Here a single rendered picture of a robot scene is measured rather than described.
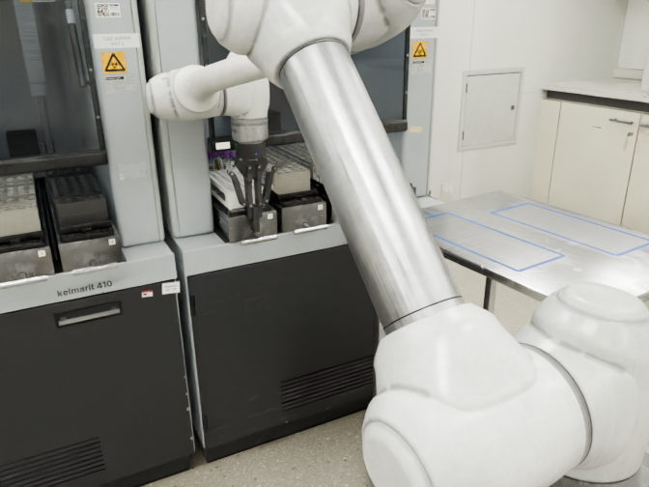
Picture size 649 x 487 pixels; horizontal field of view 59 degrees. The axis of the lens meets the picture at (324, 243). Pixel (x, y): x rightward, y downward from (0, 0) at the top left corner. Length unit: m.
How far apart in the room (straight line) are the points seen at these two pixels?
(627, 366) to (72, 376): 1.27
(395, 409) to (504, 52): 3.07
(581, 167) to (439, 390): 3.10
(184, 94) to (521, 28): 2.60
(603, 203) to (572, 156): 0.33
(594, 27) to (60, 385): 3.49
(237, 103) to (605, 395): 0.99
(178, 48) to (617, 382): 1.19
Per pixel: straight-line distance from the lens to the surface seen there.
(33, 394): 1.62
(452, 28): 3.30
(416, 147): 1.85
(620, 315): 0.73
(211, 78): 1.22
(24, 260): 1.46
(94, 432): 1.70
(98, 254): 1.47
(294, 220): 1.58
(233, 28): 0.80
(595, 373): 0.71
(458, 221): 1.44
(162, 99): 1.32
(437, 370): 0.61
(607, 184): 3.54
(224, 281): 1.57
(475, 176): 3.57
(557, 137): 3.73
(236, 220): 1.51
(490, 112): 3.53
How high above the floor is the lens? 1.29
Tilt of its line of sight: 21 degrees down
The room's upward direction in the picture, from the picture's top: 1 degrees counter-clockwise
